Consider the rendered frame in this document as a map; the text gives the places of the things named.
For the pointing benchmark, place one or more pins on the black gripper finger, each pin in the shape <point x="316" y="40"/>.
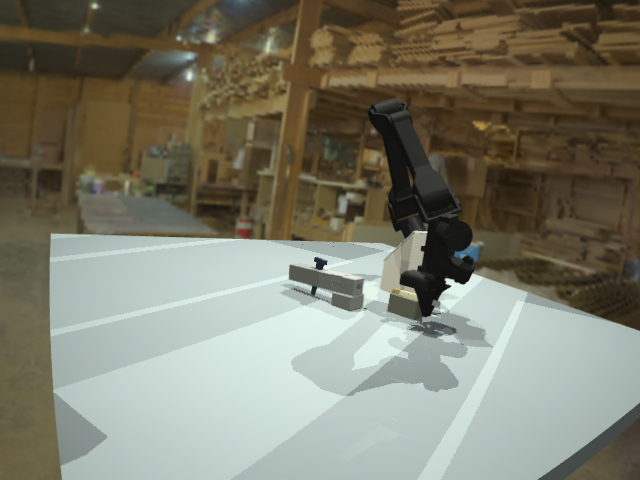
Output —
<point x="425" y="299"/>
<point x="437" y="295"/>

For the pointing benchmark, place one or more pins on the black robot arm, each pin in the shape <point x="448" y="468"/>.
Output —
<point x="429" y="196"/>

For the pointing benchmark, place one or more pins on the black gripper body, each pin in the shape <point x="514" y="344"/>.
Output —
<point x="425" y="277"/>

